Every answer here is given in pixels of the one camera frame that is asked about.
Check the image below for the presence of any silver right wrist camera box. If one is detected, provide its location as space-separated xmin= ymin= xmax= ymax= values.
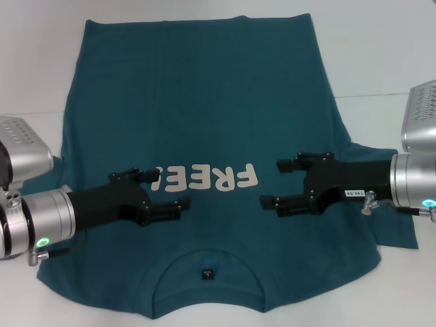
xmin=401 ymin=80 xmax=436 ymax=153

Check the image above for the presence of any arm cable with plug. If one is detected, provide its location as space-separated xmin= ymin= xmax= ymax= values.
xmin=27 ymin=231 xmax=90 ymax=268
xmin=361 ymin=191 xmax=436 ymax=223

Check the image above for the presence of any teal blue printed t-shirt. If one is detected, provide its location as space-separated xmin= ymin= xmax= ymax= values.
xmin=22 ymin=12 xmax=419 ymax=304

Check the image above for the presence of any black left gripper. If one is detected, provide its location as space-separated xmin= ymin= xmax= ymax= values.
xmin=67 ymin=166 xmax=192 ymax=236

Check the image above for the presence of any left arm cable with plug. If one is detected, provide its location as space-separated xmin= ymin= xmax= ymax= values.
xmin=27 ymin=231 xmax=90 ymax=268

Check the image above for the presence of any right arm cable with plug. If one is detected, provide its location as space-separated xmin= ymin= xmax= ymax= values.
xmin=361 ymin=191 xmax=436 ymax=223

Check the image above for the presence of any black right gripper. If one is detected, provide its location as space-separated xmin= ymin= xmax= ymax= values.
xmin=259 ymin=152 xmax=392 ymax=218

